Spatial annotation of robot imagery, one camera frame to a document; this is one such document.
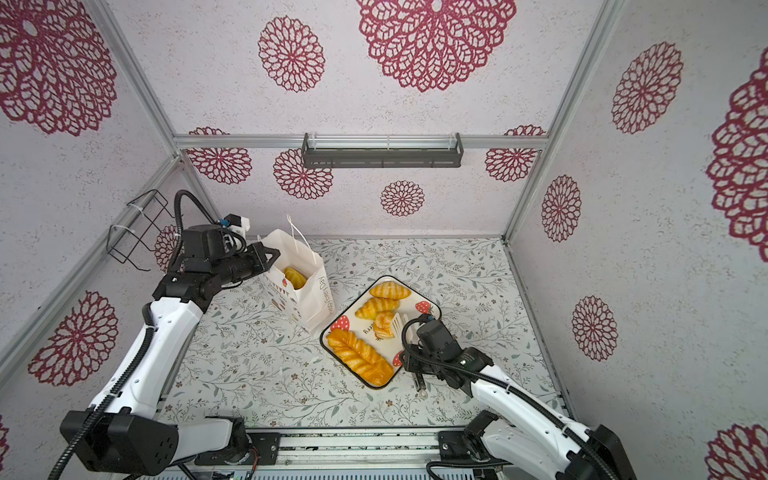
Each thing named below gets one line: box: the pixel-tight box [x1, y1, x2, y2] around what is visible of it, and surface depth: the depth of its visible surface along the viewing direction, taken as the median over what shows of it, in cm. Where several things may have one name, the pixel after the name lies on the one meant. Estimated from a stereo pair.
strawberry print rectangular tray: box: [321, 275, 442, 373], surface depth 98 cm
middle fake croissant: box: [355, 297, 400, 320], surface depth 98 cm
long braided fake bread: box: [326, 329, 394, 386], surface depth 87 cm
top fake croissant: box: [369, 281, 412, 300], surface depth 102 cm
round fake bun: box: [373, 310, 395, 339], surface depth 90 cm
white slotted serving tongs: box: [392, 312, 409, 343], surface depth 87 cm
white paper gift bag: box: [261, 214, 336, 334], surface depth 86 cm
